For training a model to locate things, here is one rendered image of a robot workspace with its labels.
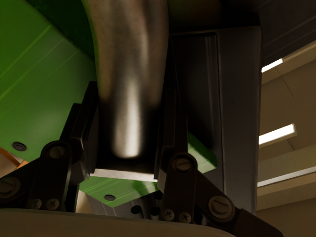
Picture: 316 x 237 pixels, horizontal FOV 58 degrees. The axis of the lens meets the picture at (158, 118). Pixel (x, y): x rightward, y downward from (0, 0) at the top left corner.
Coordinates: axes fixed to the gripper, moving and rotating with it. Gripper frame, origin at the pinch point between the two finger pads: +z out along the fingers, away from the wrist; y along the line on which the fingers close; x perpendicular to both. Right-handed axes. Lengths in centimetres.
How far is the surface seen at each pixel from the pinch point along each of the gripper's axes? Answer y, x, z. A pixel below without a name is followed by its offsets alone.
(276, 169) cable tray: 133, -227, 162
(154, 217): 2.1, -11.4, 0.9
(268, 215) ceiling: 189, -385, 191
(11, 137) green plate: -8.5, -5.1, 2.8
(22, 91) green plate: -6.6, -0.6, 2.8
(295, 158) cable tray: 148, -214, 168
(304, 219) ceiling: 220, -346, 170
